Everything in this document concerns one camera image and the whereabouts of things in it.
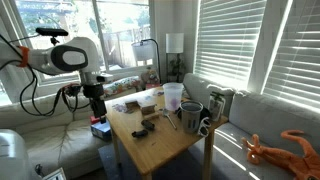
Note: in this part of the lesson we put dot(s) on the translucent plastic cup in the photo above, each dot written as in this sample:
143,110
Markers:
172,96

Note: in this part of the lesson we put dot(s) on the clear pouch green plant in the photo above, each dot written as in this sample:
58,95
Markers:
216,106

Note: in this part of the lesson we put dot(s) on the black arc lamp white shade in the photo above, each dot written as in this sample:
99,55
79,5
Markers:
143,50

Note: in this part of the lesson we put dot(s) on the white window blind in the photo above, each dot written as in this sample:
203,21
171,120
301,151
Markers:
296,53
230,40

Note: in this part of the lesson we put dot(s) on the floor lamp cylinder shade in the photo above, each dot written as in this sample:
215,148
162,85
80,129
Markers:
174,42

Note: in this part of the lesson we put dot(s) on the grey fabric sofa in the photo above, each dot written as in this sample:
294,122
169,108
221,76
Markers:
266,113

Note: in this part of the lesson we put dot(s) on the dark rug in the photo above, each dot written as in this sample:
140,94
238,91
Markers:
110,160

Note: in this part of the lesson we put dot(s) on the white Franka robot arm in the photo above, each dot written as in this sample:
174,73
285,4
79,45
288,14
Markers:
40,58

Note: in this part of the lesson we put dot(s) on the red box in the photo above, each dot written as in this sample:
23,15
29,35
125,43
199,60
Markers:
94,120

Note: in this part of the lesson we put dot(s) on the large white-framed window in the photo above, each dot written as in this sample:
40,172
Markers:
120,30

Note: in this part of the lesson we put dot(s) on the colourful stuffed toy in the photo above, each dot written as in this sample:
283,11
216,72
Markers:
150,76

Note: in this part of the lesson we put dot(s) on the metal spoon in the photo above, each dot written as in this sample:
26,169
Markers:
170,120

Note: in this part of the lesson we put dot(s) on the orange plush octopus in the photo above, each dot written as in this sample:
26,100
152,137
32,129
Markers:
286,158

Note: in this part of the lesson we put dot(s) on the black camera on tripod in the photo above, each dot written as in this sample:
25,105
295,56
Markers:
51,32

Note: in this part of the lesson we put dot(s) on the wooden table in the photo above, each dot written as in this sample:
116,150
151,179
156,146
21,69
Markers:
160,143

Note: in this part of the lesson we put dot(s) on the single wooden block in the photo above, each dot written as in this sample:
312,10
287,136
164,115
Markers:
151,116

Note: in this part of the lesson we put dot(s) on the blue box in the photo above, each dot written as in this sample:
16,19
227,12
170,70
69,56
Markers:
101,130

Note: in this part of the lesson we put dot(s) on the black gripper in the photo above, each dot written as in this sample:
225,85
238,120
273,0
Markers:
97,106

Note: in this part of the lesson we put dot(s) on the potted plant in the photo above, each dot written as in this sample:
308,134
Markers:
176,66

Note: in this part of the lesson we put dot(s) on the wooden block pair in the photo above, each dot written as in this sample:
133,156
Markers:
131,104

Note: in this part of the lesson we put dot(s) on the green toy car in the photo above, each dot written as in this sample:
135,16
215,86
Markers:
139,133

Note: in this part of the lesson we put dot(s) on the white leather sofa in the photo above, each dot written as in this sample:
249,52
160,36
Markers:
50,140

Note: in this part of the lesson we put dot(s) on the white sunglasses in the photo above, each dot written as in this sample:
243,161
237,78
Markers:
204,128

